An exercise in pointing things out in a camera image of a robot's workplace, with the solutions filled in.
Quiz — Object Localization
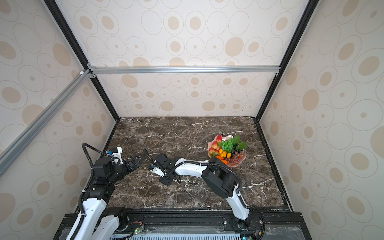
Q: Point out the black fake grape bunch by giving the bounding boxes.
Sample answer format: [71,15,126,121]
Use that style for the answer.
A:
[231,144,241,159]

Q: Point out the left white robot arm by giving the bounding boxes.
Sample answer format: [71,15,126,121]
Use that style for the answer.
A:
[67,143,145,240]

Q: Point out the green fake grape bunch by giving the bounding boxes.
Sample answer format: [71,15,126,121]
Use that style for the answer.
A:
[218,135,248,153]

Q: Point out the pink scalloped fruit bowl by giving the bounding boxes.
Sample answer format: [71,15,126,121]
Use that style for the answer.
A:
[208,135,248,168]

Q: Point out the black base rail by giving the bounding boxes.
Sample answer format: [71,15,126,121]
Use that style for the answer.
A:
[53,209,313,240]

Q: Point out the slanted aluminium frame bar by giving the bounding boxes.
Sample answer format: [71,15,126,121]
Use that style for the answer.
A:
[1,70,91,175]

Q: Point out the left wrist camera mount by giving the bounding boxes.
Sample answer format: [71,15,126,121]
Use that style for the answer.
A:
[107,147,123,165]

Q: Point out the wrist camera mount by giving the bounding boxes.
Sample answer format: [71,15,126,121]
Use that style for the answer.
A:
[107,147,123,165]
[150,165,164,177]

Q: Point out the red fake grape bunch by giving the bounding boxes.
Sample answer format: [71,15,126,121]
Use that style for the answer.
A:
[228,152,247,166]

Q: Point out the horizontal aluminium frame bar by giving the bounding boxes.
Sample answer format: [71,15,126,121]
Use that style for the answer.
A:
[91,66,280,74]

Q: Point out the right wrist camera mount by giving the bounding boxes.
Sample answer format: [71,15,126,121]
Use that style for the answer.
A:
[150,165,164,177]

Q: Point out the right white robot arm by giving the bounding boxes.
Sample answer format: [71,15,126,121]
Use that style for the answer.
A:
[143,149,265,235]

